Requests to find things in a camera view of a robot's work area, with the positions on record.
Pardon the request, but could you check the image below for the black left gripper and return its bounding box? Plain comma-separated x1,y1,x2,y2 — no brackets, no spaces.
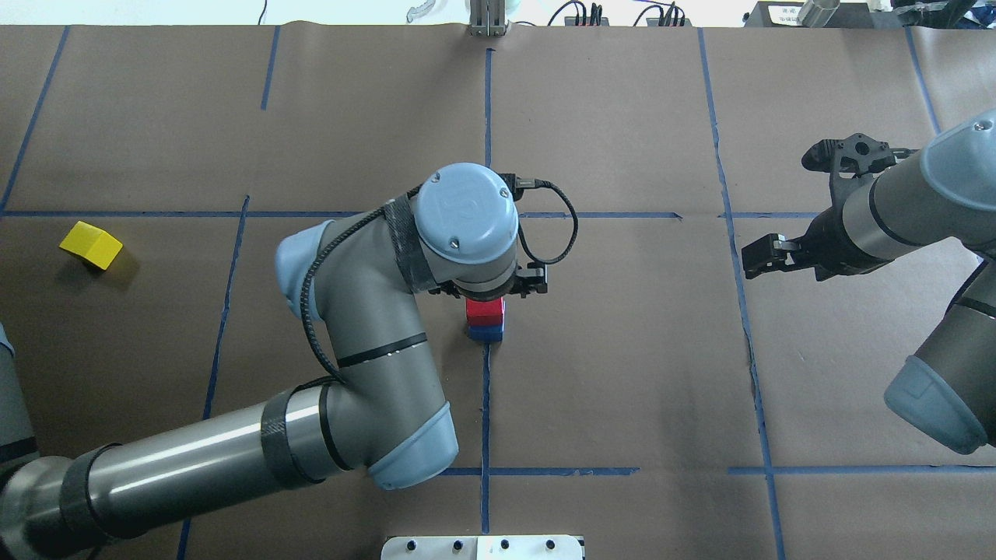
430,264,549,303

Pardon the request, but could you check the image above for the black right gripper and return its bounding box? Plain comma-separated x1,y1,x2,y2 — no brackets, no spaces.
741,207,892,282

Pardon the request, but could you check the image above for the red wooden cube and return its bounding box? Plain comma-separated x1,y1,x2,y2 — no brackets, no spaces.
464,297,505,327

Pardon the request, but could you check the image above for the blue wooden cube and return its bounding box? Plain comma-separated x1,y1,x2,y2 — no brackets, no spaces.
467,324,505,343

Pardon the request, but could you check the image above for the yellow wooden cube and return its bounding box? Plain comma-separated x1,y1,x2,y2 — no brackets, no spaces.
59,221,124,271

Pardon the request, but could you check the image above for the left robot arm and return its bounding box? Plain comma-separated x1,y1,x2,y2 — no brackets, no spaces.
2,163,563,559

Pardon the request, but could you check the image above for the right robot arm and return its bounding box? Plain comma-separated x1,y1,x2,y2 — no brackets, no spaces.
740,110,995,455

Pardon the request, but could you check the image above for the black box under cup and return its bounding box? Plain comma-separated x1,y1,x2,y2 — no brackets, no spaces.
743,1,903,29

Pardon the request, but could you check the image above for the metal cup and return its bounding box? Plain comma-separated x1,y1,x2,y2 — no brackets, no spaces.
796,0,842,29

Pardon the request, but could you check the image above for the power strip with plugs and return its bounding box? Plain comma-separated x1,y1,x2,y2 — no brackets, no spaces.
557,1,611,27

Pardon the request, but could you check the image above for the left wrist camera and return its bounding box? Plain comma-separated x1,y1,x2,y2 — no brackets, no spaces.
499,173,537,201

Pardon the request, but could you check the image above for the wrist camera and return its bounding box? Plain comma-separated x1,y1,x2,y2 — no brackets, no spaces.
801,132,917,209
499,173,537,201

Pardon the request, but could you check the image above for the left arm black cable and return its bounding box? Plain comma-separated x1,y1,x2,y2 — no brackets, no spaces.
300,179,579,386

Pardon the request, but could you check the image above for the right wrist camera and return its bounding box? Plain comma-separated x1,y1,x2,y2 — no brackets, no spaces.
801,132,917,209

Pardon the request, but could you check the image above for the aluminium frame post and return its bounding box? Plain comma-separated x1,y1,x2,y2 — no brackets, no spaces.
468,0,509,37

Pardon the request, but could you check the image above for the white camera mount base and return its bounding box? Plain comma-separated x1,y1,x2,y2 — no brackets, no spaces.
381,534,587,559

